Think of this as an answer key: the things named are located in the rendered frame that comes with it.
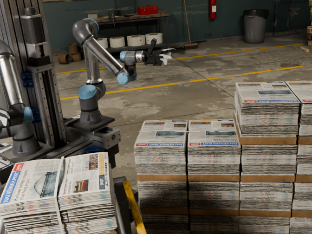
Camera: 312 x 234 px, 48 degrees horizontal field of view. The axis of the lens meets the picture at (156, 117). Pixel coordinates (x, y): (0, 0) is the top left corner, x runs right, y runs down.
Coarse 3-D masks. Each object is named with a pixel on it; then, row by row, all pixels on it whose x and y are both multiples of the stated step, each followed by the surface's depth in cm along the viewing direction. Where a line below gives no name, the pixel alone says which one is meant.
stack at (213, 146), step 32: (160, 128) 213; (192, 128) 210; (224, 128) 207; (160, 160) 194; (192, 160) 193; (224, 160) 191; (256, 160) 188; (288, 160) 186; (160, 192) 203; (192, 192) 200; (224, 192) 197; (256, 192) 194; (288, 192) 192; (160, 224) 212; (192, 224) 210; (224, 224) 207; (256, 224) 203; (288, 224) 201
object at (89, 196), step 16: (80, 160) 139; (96, 160) 138; (80, 176) 128; (96, 176) 127; (80, 192) 119; (96, 192) 119; (112, 192) 128; (80, 208) 120; (96, 208) 121; (112, 208) 122; (80, 224) 123; (96, 224) 124; (112, 224) 125
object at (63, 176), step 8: (56, 160) 141; (64, 160) 141; (56, 168) 135; (64, 168) 135; (56, 176) 130; (64, 176) 129; (64, 184) 124; (48, 192) 120; (64, 192) 119; (48, 200) 117; (64, 200) 118; (48, 208) 118; (64, 208) 119; (56, 216) 120; (64, 216) 121; (56, 224) 122; (64, 224) 122; (56, 232) 123; (64, 232) 124
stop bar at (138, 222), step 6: (126, 180) 163; (126, 186) 158; (126, 192) 154; (132, 192) 154; (132, 198) 149; (132, 204) 145; (132, 210) 142; (138, 210) 142; (138, 216) 138; (138, 222) 134; (138, 228) 131; (144, 228) 131
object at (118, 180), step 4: (124, 176) 170; (116, 180) 167; (120, 180) 167; (124, 180) 167; (116, 184) 165; (120, 184) 166; (116, 188) 166; (120, 188) 166; (116, 192) 167; (120, 192) 167; (124, 192) 168; (120, 196) 168; (124, 196) 169; (120, 200) 169; (124, 200) 169
